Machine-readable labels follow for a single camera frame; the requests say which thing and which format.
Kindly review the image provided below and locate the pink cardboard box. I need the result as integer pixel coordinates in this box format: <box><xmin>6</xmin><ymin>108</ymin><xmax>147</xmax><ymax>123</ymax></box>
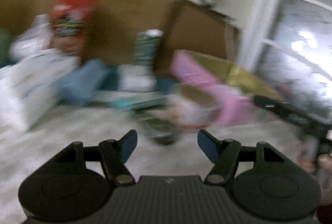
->
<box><xmin>169</xmin><ymin>49</ymin><xmax>284</xmax><ymax>126</ymax></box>

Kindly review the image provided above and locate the pile of magazines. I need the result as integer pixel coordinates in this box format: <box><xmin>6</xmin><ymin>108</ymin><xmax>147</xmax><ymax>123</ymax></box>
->
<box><xmin>110</xmin><ymin>64</ymin><xmax>181</xmax><ymax>145</ymax></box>

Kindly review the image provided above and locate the white instant noodle cup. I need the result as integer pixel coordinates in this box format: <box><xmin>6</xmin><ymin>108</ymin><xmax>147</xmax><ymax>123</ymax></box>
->
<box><xmin>166</xmin><ymin>83</ymin><xmax>221</xmax><ymax>129</ymax></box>

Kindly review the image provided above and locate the red snack bag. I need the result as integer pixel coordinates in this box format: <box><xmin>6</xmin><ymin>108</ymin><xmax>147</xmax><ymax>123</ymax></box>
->
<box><xmin>50</xmin><ymin>0</ymin><xmax>97</xmax><ymax>57</ymax></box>

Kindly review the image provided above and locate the green plastic container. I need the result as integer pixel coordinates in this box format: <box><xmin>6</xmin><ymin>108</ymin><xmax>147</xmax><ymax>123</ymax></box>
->
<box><xmin>0</xmin><ymin>28</ymin><xmax>12</xmax><ymax>67</ymax></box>

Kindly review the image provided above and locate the green patterned canister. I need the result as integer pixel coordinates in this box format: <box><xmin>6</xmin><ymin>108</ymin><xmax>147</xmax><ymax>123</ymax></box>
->
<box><xmin>134</xmin><ymin>29</ymin><xmax>163</xmax><ymax>67</ymax></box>

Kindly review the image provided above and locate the white cardboard box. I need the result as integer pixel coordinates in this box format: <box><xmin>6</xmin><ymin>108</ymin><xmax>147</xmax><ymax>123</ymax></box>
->
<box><xmin>1</xmin><ymin>49</ymin><xmax>80</xmax><ymax>132</ymax></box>

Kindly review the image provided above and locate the clear plastic bag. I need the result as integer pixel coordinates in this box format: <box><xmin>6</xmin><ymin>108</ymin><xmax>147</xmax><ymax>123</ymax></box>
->
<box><xmin>9</xmin><ymin>14</ymin><xmax>53</xmax><ymax>61</ymax></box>

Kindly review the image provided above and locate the person's right hand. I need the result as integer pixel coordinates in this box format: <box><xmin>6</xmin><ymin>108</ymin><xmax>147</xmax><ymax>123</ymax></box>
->
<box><xmin>297</xmin><ymin>141</ymin><xmax>331</xmax><ymax>206</ymax></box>

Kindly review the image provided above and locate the blue cloth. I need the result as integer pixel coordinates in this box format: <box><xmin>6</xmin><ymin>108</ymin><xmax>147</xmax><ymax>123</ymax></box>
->
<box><xmin>54</xmin><ymin>59</ymin><xmax>119</xmax><ymax>106</ymax></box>

